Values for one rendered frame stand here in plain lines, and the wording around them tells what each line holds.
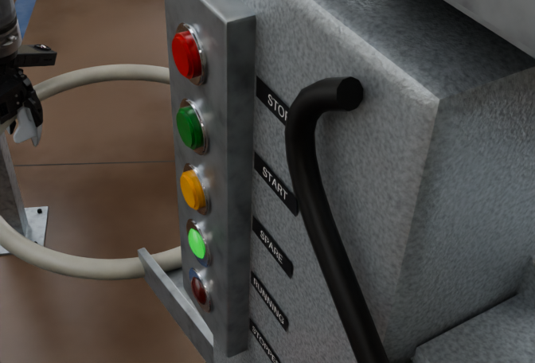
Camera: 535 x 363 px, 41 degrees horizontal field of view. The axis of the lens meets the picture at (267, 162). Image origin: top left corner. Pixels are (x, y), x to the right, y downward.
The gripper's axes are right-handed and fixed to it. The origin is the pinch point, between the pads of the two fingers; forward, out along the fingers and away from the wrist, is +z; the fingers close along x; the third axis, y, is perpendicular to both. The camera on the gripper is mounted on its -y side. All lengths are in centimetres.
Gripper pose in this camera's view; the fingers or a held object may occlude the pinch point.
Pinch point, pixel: (25, 131)
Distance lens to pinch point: 137.0
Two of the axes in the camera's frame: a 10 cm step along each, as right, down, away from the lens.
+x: 8.7, 3.8, -3.2
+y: -4.9, 5.8, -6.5
